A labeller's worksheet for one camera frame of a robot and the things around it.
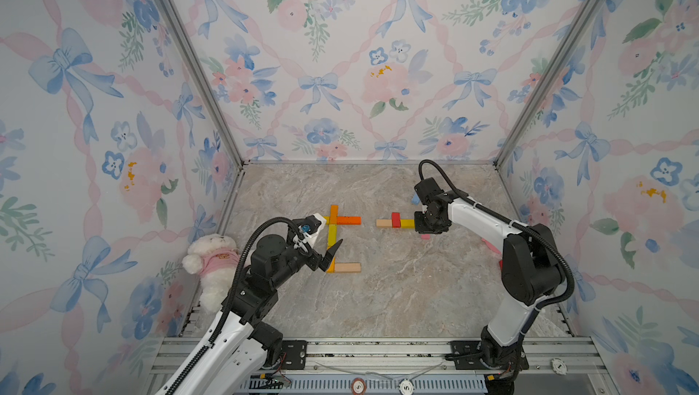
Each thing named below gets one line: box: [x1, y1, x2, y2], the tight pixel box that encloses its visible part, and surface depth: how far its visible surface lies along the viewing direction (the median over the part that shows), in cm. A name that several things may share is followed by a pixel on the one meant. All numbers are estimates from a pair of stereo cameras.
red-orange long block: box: [336, 215, 363, 225], surface depth 103 cm
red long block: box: [391, 212, 402, 229], surface depth 103 cm
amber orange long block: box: [329, 204, 340, 225], surface depth 105 cm
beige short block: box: [375, 218, 393, 228], surface depth 103 cm
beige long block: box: [334, 263, 362, 274], surface depth 92 cm
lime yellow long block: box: [326, 223, 338, 251], surface depth 100 cm
